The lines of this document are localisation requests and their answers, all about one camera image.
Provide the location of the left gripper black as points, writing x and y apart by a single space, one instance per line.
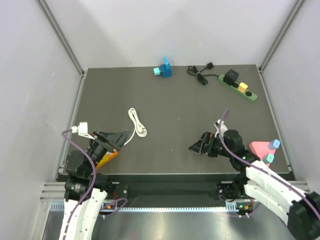
118 137

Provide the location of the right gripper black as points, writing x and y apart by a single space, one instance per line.
199 147

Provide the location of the orange power strip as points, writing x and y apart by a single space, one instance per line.
106 158

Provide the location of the pink triangular socket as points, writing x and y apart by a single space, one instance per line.
260 149

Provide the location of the teal plug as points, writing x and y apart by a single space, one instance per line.
269 158
157 71

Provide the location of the light blue plug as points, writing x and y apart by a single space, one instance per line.
166 62
274 144

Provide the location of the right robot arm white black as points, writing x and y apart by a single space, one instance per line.
299 210

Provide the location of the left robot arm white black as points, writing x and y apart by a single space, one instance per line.
85 188

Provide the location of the yellow plug on green strip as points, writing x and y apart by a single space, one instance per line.
242 87

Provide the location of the teal plug on blue cube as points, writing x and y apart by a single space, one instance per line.
157 71

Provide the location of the blue cube socket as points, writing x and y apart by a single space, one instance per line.
166 72

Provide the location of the light blue plug atop cube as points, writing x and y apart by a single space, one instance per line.
166 62

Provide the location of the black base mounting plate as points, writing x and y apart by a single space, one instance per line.
212 190

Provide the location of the green power strip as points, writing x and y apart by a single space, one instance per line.
248 95

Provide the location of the black cube adapter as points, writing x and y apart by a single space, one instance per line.
231 77

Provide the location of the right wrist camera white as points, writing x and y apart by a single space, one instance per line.
220 128

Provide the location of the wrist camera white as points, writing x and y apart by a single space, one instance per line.
82 130
220 128

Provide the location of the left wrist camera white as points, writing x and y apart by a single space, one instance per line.
82 130

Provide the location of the white slotted cable duct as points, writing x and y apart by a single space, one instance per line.
230 207

